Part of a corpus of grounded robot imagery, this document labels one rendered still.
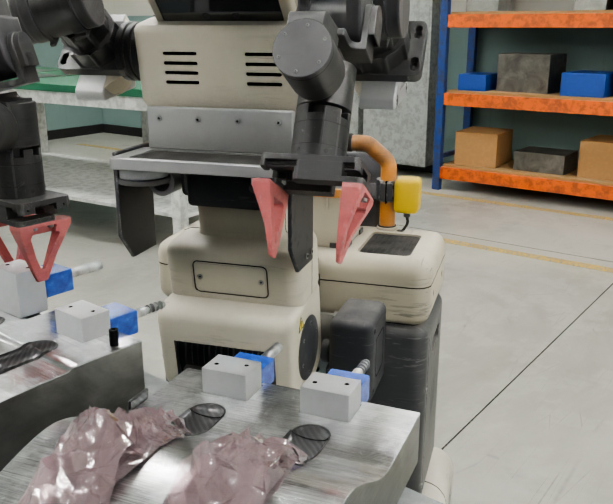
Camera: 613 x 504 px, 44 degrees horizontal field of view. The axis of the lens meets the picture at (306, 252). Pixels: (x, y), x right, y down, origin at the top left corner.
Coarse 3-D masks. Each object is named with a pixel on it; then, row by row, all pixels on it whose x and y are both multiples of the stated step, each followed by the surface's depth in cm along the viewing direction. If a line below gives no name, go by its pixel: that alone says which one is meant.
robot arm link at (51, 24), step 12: (36, 0) 98; (48, 0) 98; (60, 0) 98; (36, 12) 99; (48, 12) 99; (60, 12) 99; (72, 12) 99; (48, 24) 100; (60, 24) 100; (72, 24) 100; (48, 36) 102; (60, 36) 103; (84, 36) 101
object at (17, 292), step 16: (0, 272) 87; (16, 272) 85; (64, 272) 90; (80, 272) 94; (0, 288) 88; (16, 288) 85; (32, 288) 87; (48, 288) 89; (64, 288) 90; (0, 304) 88; (16, 304) 86; (32, 304) 87
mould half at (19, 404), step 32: (32, 320) 86; (0, 352) 78; (64, 352) 78; (96, 352) 78; (128, 352) 79; (0, 384) 72; (32, 384) 72; (64, 384) 74; (96, 384) 77; (128, 384) 80; (0, 416) 69; (32, 416) 72; (64, 416) 74; (0, 448) 70
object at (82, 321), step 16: (80, 304) 83; (112, 304) 87; (160, 304) 90; (64, 320) 81; (80, 320) 79; (96, 320) 81; (112, 320) 83; (128, 320) 84; (80, 336) 80; (96, 336) 81
